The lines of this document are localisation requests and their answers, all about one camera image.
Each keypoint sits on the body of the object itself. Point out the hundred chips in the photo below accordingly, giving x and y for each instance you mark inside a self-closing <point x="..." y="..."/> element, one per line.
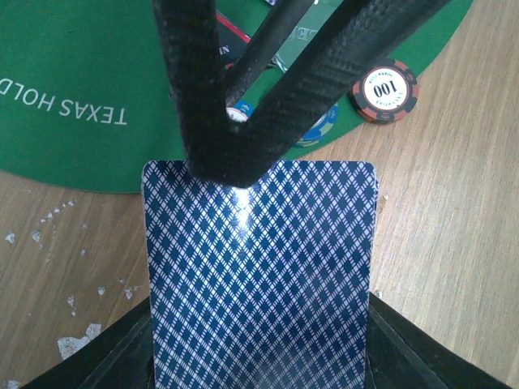
<point x="387" y="93"/>

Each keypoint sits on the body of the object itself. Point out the fifty chips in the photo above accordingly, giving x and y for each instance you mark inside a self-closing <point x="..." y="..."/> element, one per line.
<point x="320" y="128"/>

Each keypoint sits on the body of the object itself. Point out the blue playing card deck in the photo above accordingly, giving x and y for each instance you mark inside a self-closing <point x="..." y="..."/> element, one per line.
<point x="263" y="287"/>

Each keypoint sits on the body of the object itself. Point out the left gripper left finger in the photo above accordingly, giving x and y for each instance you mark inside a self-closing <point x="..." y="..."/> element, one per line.
<point x="120" y="357"/>

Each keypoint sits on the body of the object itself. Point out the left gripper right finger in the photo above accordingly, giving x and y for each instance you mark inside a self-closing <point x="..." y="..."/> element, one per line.
<point x="401" y="355"/>

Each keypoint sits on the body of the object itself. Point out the red triangle dealer button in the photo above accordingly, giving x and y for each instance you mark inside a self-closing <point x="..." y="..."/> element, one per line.
<point x="232" y="41"/>

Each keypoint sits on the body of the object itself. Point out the clear round button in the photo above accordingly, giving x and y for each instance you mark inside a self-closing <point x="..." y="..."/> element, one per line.
<point x="304" y="32"/>

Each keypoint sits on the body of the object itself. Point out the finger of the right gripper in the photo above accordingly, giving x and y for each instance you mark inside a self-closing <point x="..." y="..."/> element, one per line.
<point x="189" y="43"/>
<point x="355" y="37"/>

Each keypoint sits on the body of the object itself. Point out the ten chips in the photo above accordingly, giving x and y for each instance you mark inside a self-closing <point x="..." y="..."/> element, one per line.
<point x="240" y="111"/>

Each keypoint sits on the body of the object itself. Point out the white debris pile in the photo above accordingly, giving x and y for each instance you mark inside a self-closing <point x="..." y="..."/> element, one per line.
<point x="67" y="273"/>

